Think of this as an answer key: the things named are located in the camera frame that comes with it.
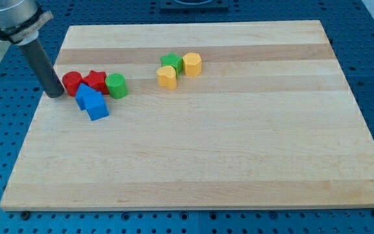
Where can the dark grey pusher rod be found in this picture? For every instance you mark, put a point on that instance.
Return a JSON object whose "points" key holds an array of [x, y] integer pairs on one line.
{"points": [[40, 64]]}

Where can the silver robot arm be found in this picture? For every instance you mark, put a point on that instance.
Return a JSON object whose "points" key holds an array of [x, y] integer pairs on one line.
{"points": [[20, 22]]}

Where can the red star block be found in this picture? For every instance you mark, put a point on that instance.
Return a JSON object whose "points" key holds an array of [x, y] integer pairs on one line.
{"points": [[96, 80]]}

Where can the green star block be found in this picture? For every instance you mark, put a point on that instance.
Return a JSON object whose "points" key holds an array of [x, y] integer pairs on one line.
{"points": [[174, 60]]}

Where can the red cylinder block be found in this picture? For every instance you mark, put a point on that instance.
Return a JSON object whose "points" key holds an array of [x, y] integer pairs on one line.
{"points": [[71, 82]]}

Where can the blue block behind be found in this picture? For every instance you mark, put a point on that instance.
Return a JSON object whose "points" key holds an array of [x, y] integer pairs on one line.
{"points": [[82, 91]]}

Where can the blue cube block front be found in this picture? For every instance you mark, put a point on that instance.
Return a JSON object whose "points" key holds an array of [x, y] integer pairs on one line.
{"points": [[95, 106]]}

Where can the green cylinder block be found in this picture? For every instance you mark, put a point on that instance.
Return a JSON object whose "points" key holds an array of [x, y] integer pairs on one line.
{"points": [[116, 85]]}

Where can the yellow heart block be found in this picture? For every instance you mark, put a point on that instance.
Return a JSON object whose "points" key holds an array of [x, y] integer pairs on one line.
{"points": [[167, 77]]}

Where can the yellow hexagon block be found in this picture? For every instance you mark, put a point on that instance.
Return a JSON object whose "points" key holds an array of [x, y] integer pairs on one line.
{"points": [[192, 63]]}

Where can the wooden board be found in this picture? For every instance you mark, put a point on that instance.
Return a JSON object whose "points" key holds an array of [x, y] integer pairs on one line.
{"points": [[270, 123]]}

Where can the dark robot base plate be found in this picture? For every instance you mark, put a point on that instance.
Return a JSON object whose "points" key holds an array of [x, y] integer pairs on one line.
{"points": [[170, 5]]}

